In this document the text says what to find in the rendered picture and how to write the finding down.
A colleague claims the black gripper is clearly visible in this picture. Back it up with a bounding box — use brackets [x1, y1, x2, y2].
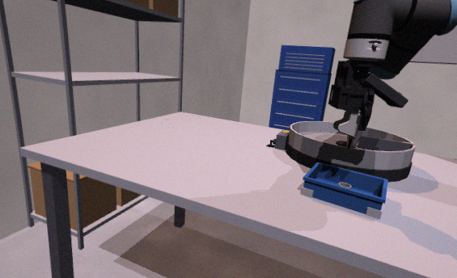
[328, 60, 379, 150]

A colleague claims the blue open crate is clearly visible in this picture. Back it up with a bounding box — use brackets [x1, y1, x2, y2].
[301, 162, 388, 219]

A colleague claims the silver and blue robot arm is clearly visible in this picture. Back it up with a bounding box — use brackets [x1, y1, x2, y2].
[343, 0, 457, 107]

